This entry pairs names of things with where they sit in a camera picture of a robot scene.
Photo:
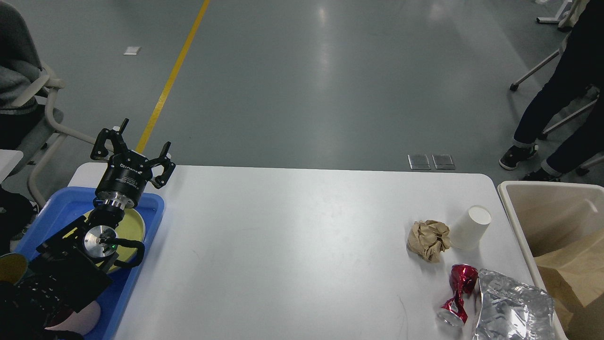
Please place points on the person in dark clothes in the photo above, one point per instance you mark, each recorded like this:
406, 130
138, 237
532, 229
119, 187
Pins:
581, 64

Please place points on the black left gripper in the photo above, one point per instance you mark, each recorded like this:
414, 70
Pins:
123, 182

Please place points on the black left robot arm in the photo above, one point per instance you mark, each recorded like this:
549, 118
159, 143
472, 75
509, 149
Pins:
71, 268

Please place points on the brown paper bag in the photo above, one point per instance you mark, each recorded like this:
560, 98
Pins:
574, 277

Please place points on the person in grey sweater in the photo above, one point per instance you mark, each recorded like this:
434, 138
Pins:
16, 75

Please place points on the metal floor socket plates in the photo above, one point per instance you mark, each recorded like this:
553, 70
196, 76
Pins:
422, 161

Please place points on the white paper cup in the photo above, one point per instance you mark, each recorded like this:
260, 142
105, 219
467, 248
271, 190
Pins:
467, 230

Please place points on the pink mug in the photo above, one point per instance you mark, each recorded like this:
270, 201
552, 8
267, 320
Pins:
80, 322

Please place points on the silver foil bag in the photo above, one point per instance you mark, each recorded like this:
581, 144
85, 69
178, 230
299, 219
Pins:
508, 309

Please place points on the blue mug yellow inside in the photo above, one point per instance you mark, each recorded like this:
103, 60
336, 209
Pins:
13, 267

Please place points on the brown paper ball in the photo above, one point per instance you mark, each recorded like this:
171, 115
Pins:
428, 239

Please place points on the beige plastic bin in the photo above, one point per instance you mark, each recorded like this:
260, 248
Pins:
547, 216

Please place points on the grey chair at left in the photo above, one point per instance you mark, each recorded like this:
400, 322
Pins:
40, 144

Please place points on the yellow plate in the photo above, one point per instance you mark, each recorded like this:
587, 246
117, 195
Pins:
131, 227

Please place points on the crushed red can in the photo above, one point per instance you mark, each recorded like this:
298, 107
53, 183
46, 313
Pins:
462, 279

